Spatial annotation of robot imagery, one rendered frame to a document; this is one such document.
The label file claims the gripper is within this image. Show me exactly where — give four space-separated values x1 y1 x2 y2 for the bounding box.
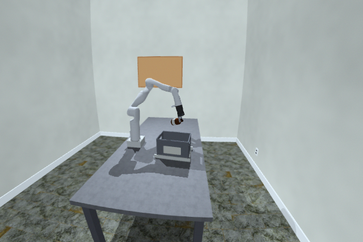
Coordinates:
171 100 184 122

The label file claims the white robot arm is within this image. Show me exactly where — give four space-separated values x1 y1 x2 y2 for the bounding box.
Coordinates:
127 78 180 141

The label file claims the brown glass bottle with white label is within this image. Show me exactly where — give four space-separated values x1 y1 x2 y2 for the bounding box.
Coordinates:
171 118 180 125

